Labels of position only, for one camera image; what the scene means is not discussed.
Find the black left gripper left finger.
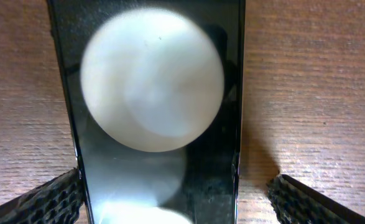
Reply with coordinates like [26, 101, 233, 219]
[0, 168, 85, 224]

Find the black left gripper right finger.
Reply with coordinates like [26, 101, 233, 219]
[267, 174, 365, 224]

